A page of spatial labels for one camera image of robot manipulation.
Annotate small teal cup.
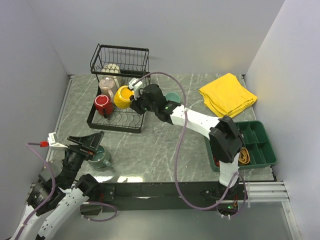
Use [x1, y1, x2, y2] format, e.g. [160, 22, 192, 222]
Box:
[165, 92, 181, 103]

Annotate dark green ceramic mug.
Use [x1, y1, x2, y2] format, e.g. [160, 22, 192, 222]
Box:
[87, 145, 113, 169]

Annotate green divided organizer tray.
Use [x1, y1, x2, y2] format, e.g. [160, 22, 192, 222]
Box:
[203, 120, 277, 172]

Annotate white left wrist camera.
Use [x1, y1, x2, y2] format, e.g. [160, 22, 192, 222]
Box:
[40, 132, 68, 151]

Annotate yellow plastic cup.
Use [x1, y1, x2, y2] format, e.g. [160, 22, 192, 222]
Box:
[113, 85, 134, 109]

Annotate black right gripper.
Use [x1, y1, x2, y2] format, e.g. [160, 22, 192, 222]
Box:
[129, 89, 157, 116]

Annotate black wire dish rack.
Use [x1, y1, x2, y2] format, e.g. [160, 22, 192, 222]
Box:
[86, 44, 150, 133]

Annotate folded yellow cloth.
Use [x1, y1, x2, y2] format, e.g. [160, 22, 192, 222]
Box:
[199, 73, 258, 118]

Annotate red black rolled tie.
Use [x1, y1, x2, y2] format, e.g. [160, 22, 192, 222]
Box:
[213, 155, 220, 168]

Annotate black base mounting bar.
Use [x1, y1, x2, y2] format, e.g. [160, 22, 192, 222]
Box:
[94, 181, 248, 213]

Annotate yellow black rolled tie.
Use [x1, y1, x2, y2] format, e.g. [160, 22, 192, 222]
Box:
[238, 147, 251, 165]

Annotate pink mug lilac inside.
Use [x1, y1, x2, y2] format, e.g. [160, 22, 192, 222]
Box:
[99, 76, 120, 103]

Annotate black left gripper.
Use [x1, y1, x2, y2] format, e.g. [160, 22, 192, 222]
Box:
[63, 130, 104, 187]

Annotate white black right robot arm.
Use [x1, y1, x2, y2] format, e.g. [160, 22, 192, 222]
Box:
[128, 79, 244, 199]

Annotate red mug black handle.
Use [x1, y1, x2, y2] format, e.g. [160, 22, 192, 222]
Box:
[94, 94, 114, 118]

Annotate white floral mug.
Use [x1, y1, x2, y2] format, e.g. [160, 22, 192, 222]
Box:
[101, 63, 123, 88]

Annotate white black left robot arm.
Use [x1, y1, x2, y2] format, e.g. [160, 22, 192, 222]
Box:
[11, 131, 105, 240]

